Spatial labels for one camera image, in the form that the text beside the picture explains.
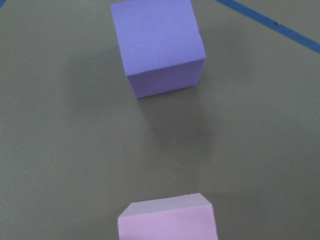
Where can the pink foam cube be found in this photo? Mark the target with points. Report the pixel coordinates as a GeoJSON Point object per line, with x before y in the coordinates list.
{"type": "Point", "coordinates": [185, 217]}

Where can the purple foam cube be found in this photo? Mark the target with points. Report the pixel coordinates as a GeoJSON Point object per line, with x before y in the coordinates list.
{"type": "Point", "coordinates": [160, 45]}

